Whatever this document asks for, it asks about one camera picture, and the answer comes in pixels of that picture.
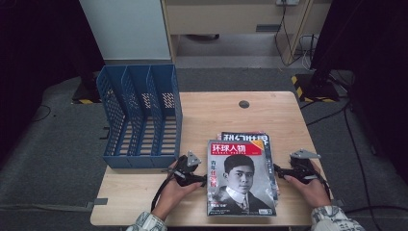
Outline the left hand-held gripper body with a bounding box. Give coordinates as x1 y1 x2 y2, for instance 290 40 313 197
172 150 202 188

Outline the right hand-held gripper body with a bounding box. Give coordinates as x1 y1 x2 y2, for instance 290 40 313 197
288 148 321 185

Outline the portrait cover magazine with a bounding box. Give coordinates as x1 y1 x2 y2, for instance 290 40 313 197
206 139 277 218

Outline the blue plastic file rack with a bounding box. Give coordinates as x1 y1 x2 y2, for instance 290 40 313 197
95 63 184 170

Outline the red cover magazine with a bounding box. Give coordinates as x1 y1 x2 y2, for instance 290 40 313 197
217 129 268 141

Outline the person's right hand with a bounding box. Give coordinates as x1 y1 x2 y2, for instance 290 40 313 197
283 163 331 210

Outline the person's left hand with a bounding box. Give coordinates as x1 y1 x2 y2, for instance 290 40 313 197
151 162 205 220

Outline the black curtain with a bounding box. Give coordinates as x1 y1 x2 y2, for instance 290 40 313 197
309 0 408 177
0 0 106 162

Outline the white cabinet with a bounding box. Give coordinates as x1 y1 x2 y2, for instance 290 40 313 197
79 0 172 62

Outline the light wooden desk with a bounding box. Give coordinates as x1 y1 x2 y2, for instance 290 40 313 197
160 0 333 65

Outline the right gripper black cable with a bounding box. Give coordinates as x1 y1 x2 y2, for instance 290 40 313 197
307 167 332 201

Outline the black floor cable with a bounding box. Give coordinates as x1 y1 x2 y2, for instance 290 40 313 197
305 105 350 127
32 104 52 123
344 107 375 231
340 204 408 216

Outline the white cable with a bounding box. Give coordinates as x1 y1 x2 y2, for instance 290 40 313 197
297 33 319 71

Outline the black hanging power cable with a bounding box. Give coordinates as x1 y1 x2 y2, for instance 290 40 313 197
273 4 309 68

